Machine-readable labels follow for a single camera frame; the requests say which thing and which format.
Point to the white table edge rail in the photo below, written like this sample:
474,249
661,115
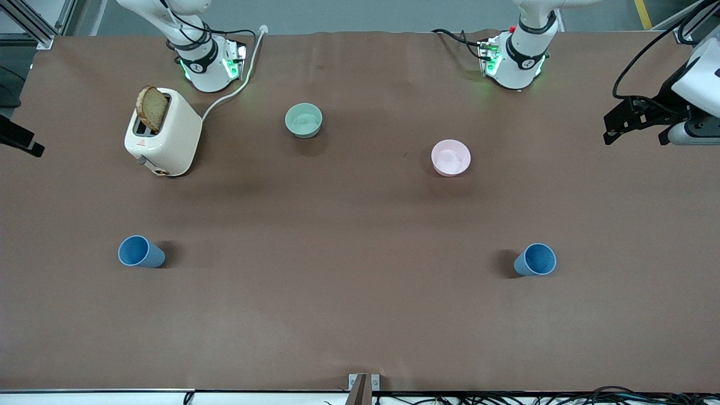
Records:
112,398

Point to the metal table edge bracket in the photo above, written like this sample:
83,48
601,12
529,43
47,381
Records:
354,382

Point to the cream white toaster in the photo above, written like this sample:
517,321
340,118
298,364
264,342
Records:
175,138

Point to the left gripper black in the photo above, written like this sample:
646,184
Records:
667,98

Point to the mint green bowl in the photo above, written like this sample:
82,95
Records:
304,121

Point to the blue ribbed plastic cup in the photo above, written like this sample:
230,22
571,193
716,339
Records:
538,260
135,251

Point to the brown toast slice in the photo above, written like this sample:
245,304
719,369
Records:
152,109

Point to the brown table cover sheet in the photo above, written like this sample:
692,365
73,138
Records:
337,309

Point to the pale pink bowl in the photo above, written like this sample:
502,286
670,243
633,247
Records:
450,158

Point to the aluminium frame profile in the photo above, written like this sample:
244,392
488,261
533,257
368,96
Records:
44,37

